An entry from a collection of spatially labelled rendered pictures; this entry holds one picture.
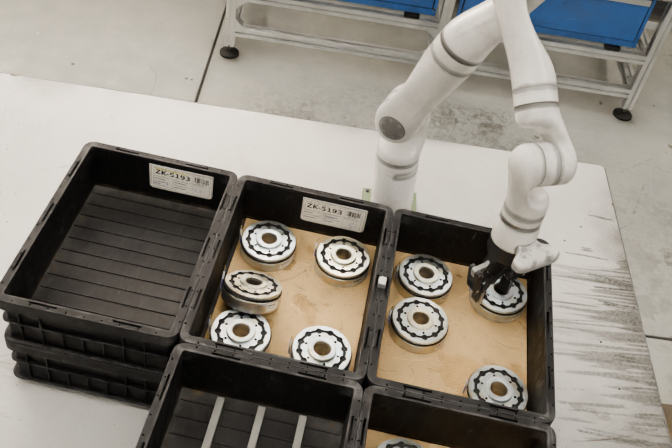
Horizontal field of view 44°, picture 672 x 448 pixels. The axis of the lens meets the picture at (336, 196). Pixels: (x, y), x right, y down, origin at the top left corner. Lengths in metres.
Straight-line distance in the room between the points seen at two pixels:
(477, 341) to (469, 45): 0.53
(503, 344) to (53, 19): 2.62
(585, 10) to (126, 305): 2.35
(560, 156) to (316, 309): 0.51
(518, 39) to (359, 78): 2.17
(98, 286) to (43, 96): 0.73
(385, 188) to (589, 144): 1.82
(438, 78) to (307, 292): 0.46
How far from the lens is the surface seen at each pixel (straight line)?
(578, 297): 1.88
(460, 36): 1.49
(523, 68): 1.35
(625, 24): 3.47
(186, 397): 1.41
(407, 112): 1.61
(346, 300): 1.54
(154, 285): 1.54
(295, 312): 1.51
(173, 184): 1.65
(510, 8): 1.36
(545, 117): 1.34
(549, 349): 1.46
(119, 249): 1.60
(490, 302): 1.58
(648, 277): 3.06
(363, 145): 2.06
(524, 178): 1.32
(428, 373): 1.48
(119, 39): 3.58
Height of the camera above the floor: 2.02
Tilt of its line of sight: 44 degrees down
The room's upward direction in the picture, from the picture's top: 11 degrees clockwise
